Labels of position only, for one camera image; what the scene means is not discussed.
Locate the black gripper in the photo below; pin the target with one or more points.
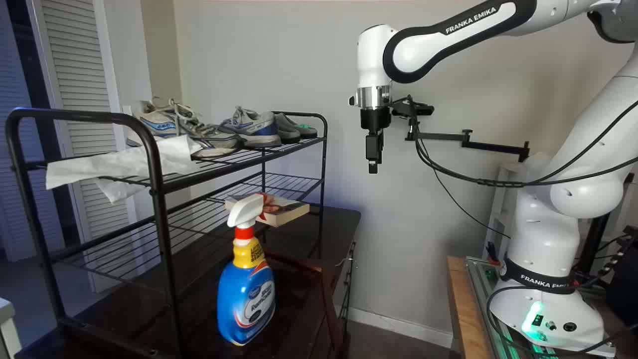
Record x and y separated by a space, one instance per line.
375 121

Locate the blue grey sneaker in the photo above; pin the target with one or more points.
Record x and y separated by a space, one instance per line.
256 131

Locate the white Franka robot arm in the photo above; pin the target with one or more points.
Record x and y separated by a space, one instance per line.
551 221

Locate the black metal shoe rack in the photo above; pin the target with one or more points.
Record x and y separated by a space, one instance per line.
156 181

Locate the grey slipper green insole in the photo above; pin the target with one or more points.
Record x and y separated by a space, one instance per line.
306 131

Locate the paperback book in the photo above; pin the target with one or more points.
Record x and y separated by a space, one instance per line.
280 211

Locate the brown wooden coat hanger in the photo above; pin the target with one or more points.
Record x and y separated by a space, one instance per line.
326 292

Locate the white grey sneaker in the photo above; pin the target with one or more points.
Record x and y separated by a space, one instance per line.
210 137

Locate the dark wooden dresser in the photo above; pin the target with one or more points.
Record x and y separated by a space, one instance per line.
300 312

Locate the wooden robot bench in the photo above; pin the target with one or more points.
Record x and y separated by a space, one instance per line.
461 312

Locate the blue spray cleaner bottle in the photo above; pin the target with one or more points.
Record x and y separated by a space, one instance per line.
246 300

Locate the white blue sneaker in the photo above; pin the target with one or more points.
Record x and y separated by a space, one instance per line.
160 123

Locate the black computer box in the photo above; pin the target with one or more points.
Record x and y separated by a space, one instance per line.
625 280

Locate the white louvered closet door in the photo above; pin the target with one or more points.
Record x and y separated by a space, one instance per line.
72 67

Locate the white furniture piece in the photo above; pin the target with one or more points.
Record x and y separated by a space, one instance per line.
7 326

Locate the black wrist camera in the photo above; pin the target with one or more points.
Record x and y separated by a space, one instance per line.
415 109

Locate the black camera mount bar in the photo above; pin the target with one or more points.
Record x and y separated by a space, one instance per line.
465 141

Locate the silver aluminium mounting rail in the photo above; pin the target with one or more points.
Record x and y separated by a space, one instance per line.
485 300

